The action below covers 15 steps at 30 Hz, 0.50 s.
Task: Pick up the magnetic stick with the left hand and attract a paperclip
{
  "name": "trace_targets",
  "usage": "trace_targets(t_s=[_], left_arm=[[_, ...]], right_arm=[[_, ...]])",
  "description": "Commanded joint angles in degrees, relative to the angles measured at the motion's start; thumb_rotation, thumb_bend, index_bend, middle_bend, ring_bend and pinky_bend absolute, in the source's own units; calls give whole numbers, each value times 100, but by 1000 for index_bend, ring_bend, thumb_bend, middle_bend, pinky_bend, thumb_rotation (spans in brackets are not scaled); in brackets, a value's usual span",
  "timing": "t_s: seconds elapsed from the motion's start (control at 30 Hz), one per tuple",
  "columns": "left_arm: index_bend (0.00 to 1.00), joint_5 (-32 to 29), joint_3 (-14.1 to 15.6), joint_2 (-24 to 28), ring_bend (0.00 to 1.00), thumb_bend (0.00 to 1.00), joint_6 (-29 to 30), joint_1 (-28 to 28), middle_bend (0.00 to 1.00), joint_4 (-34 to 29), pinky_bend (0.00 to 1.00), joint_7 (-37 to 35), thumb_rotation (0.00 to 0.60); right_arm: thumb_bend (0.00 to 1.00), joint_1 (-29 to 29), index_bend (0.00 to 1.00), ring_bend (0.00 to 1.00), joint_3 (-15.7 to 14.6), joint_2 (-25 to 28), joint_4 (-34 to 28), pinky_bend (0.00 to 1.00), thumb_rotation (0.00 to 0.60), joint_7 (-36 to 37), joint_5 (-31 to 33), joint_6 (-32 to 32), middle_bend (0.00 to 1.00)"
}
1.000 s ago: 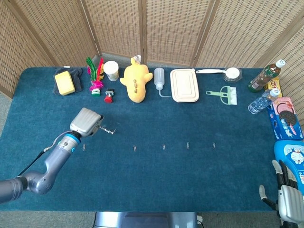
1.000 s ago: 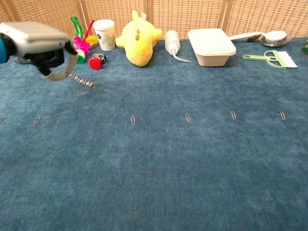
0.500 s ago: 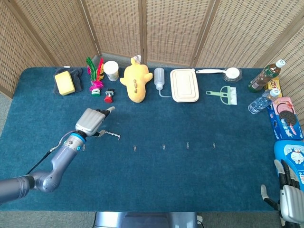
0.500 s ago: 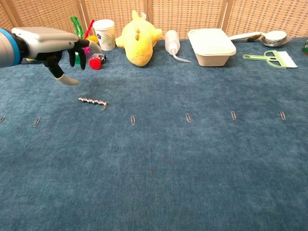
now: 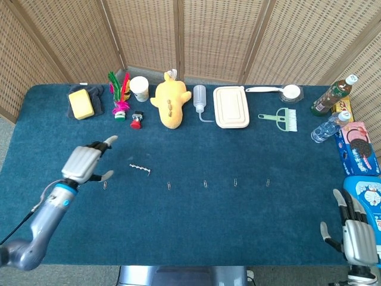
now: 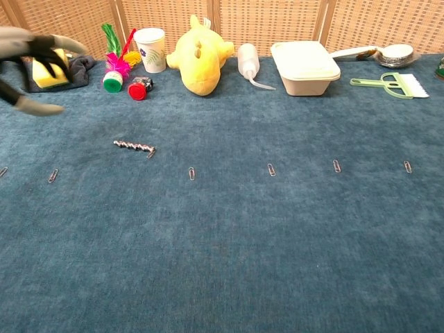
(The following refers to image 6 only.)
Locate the silver foil dish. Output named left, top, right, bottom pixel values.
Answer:
left=373, top=44, right=420, bottom=69

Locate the white plastic ladle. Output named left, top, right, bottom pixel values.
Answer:
left=329, top=44, right=413, bottom=60

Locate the green hand brush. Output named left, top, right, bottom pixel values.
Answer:
left=349, top=71, right=430, bottom=100

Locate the woven folding screen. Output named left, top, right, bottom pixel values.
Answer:
left=0, top=0, right=444, bottom=62

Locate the beige lidded lunch box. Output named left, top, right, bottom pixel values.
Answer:
left=270, top=40, right=341, bottom=97

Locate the blue table carpet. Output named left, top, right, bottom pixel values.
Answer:
left=0, top=51, right=444, bottom=333

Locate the metal bead chain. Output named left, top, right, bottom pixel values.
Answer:
left=113, top=139, right=157, bottom=153

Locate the white paper cup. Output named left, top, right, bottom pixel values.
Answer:
left=133, top=27, right=167, bottom=74

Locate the clear squeeze wash bottle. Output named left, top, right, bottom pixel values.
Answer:
left=237, top=43, right=278, bottom=91

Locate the colourful feather shuttlecock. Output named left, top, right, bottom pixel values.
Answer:
left=101, top=22, right=142, bottom=94

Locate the yellow plush toy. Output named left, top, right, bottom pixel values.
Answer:
left=166, top=14, right=236, bottom=97

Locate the dark grey cloth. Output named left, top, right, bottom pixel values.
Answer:
left=20, top=54, right=99, bottom=94

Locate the yellow sponge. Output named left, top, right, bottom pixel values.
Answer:
left=32, top=48, right=70, bottom=89

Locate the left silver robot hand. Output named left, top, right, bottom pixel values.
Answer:
left=0, top=26, right=88, bottom=117

